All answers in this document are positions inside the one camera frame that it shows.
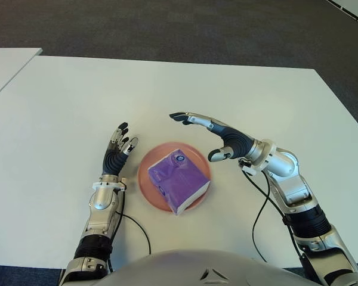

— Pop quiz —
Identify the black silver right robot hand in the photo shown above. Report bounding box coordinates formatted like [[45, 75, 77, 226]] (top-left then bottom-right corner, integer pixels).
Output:
[[169, 111, 256, 163]]

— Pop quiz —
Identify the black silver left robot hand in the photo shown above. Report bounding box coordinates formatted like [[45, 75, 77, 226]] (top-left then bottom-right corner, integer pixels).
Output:
[[101, 122, 140, 178]]

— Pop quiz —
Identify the purple white tissue pack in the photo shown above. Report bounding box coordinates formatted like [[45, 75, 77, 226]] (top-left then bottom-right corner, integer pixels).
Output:
[[147, 150, 212, 216]]

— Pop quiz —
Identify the round pink plate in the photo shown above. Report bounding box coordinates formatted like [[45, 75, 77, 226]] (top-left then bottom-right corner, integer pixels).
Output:
[[137, 142, 213, 213]]

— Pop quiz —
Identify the silver robot torso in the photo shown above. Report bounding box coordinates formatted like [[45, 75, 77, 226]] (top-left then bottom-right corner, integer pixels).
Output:
[[101, 250, 314, 286]]

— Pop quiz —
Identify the white neighbouring table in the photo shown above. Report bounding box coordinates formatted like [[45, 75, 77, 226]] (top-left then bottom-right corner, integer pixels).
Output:
[[0, 47, 43, 105]]

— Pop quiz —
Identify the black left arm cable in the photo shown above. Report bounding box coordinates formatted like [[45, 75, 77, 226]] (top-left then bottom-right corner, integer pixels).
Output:
[[107, 190, 152, 272]]

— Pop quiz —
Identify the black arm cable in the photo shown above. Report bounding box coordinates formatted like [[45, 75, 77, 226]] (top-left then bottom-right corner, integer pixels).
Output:
[[107, 190, 152, 272], [240, 160, 310, 273]]

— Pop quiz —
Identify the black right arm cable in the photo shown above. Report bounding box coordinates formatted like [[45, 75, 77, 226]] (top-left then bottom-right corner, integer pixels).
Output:
[[240, 160, 310, 273]]

